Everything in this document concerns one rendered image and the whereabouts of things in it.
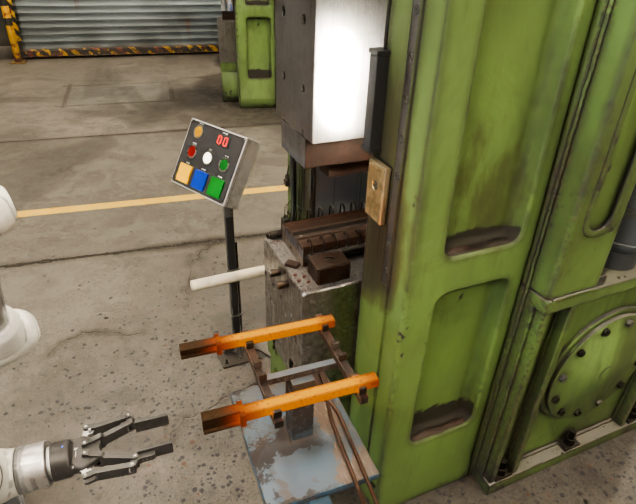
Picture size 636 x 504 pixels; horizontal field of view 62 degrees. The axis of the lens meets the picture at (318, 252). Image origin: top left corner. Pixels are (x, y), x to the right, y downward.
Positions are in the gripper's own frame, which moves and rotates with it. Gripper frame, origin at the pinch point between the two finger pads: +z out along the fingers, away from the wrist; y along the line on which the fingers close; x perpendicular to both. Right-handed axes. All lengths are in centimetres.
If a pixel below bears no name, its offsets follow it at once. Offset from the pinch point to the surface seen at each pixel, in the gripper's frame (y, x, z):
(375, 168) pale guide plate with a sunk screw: -39, 37, 66
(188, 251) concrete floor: -231, -97, 32
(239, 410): 0.5, 1.7, 17.8
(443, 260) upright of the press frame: -21, 16, 80
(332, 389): 0.8, 1.2, 39.7
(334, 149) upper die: -60, 35, 63
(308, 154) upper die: -59, 35, 54
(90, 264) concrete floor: -233, -97, -30
